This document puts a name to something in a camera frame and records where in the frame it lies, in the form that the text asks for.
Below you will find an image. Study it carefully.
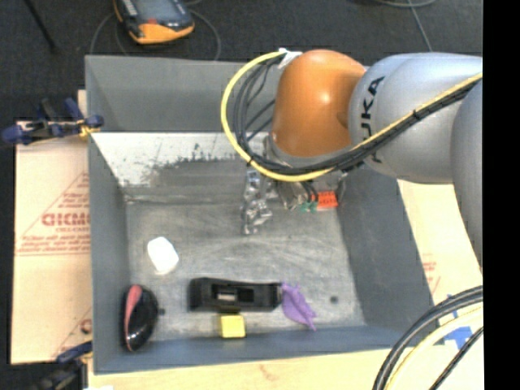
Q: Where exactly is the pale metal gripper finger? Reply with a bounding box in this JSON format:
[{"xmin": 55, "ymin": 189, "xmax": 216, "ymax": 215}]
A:
[
  {"xmin": 242, "ymin": 169, "xmax": 269, "ymax": 201},
  {"xmin": 238, "ymin": 197, "xmax": 274, "ymax": 236}
]

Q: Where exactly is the grey metal bin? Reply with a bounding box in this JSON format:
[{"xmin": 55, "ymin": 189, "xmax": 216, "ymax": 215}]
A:
[{"xmin": 84, "ymin": 54, "xmax": 438, "ymax": 374}]

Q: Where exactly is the black rectangular tool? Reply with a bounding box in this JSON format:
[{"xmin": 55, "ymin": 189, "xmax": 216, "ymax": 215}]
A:
[{"xmin": 188, "ymin": 276, "xmax": 284, "ymax": 314}]

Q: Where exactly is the purple toy figure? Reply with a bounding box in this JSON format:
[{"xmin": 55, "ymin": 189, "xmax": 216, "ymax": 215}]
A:
[{"xmin": 280, "ymin": 282, "xmax": 318, "ymax": 332}]

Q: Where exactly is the white plastic cup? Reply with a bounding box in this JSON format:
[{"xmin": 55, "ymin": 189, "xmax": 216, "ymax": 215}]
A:
[{"xmin": 146, "ymin": 236, "xmax": 180, "ymax": 276}]

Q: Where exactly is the yellow cube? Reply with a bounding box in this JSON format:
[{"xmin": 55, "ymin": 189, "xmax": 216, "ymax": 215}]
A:
[{"xmin": 218, "ymin": 314, "xmax": 247, "ymax": 339}]

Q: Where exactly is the black and pink oval object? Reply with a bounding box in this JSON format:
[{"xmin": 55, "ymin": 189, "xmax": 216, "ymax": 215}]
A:
[{"xmin": 120, "ymin": 284, "xmax": 160, "ymax": 353}]

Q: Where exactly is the brown cardboard board red print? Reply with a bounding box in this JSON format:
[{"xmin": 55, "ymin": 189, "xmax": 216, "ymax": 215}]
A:
[{"xmin": 9, "ymin": 89, "xmax": 95, "ymax": 366}]

